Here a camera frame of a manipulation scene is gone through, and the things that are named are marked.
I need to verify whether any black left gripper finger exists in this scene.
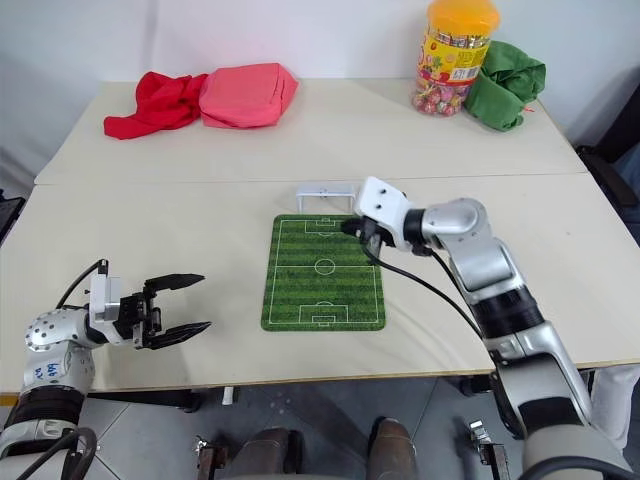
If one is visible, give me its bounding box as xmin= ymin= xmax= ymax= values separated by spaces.
xmin=149 ymin=321 xmax=213 ymax=351
xmin=144 ymin=272 xmax=207 ymax=297

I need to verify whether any red cloth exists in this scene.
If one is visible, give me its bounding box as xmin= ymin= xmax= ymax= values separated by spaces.
xmin=103 ymin=70 xmax=210 ymax=141

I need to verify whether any green cloth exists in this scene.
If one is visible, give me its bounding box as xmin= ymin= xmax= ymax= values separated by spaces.
xmin=464 ymin=39 xmax=547 ymax=133

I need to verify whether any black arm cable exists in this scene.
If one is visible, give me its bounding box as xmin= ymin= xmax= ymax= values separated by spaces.
xmin=27 ymin=426 xmax=100 ymax=470
xmin=427 ymin=247 xmax=489 ymax=342
xmin=365 ymin=241 xmax=485 ymax=340
xmin=55 ymin=258 xmax=110 ymax=309

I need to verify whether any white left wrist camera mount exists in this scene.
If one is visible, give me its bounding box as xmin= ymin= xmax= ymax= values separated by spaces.
xmin=88 ymin=273 xmax=125 ymax=327

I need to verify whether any black object beside table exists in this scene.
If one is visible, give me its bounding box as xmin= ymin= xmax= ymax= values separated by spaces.
xmin=0 ymin=188 xmax=27 ymax=246

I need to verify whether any white fabric beside table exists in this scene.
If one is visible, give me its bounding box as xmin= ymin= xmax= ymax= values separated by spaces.
xmin=591 ymin=363 xmax=640 ymax=454

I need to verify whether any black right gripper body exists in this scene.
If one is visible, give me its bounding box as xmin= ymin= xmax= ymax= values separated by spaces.
xmin=358 ymin=214 xmax=397 ymax=252

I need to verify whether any pink cloth bag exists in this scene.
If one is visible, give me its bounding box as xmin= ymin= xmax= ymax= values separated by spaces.
xmin=198 ymin=62 xmax=301 ymax=130

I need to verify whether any green soccer field mat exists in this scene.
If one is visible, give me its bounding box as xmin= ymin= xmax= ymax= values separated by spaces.
xmin=259 ymin=213 xmax=389 ymax=333

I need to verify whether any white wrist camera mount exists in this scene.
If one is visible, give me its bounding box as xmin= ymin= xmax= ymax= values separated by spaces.
xmin=351 ymin=176 xmax=410 ymax=248
xmin=88 ymin=273 xmax=125 ymax=327

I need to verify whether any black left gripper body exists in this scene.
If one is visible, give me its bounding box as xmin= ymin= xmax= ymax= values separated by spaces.
xmin=112 ymin=280 xmax=165 ymax=349

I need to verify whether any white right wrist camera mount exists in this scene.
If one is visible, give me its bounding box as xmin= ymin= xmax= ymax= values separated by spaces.
xmin=351 ymin=176 xmax=410 ymax=248

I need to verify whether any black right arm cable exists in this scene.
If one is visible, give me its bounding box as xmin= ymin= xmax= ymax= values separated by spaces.
xmin=365 ymin=241 xmax=485 ymax=340
xmin=427 ymin=247 xmax=489 ymax=342

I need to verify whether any metal bracket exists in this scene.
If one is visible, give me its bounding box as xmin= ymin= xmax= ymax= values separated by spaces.
xmin=467 ymin=420 xmax=507 ymax=480
xmin=194 ymin=433 xmax=227 ymax=480

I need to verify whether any small white toy goal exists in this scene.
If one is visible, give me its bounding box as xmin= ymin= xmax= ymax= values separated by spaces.
xmin=294 ymin=182 xmax=359 ymax=212

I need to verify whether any black chair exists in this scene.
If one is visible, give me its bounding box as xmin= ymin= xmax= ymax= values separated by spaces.
xmin=573 ymin=143 xmax=640 ymax=211

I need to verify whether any dark rounded shape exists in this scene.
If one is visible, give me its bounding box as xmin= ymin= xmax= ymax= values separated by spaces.
xmin=238 ymin=426 xmax=303 ymax=480
xmin=366 ymin=416 xmax=417 ymax=480

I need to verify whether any lollipop jar with orange lid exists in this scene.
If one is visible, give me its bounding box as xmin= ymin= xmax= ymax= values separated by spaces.
xmin=411 ymin=0 xmax=502 ymax=119

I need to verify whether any black table frame beam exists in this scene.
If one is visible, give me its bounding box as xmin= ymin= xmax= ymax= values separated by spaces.
xmin=83 ymin=387 xmax=202 ymax=414

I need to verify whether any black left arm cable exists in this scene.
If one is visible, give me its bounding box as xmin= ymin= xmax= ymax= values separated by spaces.
xmin=27 ymin=426 xmax=100 ymax=470
xmin=55 ymin=258 xmax=110 ymax=309

